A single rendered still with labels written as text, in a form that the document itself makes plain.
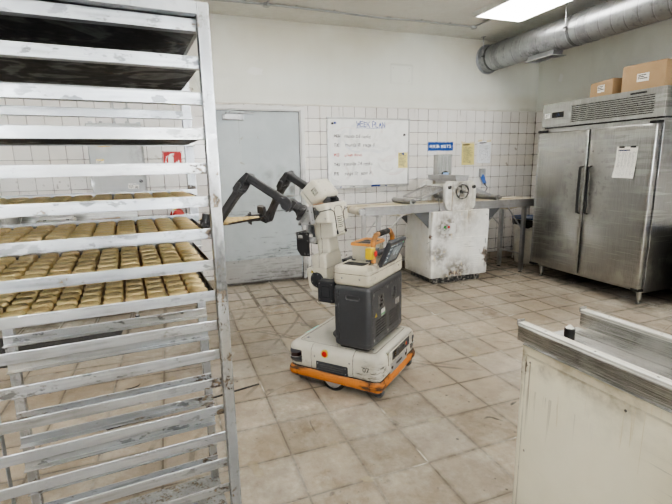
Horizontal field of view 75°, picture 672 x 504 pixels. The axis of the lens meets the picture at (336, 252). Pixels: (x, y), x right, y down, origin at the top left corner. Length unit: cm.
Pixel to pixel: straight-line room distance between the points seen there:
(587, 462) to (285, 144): 460
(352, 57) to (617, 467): 508
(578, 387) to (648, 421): 19
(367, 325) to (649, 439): 167
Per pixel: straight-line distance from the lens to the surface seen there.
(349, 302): 269
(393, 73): 600
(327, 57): 568
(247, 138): 533
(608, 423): 145
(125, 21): 130
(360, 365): 275
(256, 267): 546
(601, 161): 533
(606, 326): 174
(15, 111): 171
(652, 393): 136
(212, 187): 125
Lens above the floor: 142
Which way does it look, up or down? 11 degrees down
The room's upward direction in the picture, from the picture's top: 1 degrees counter-clockwise
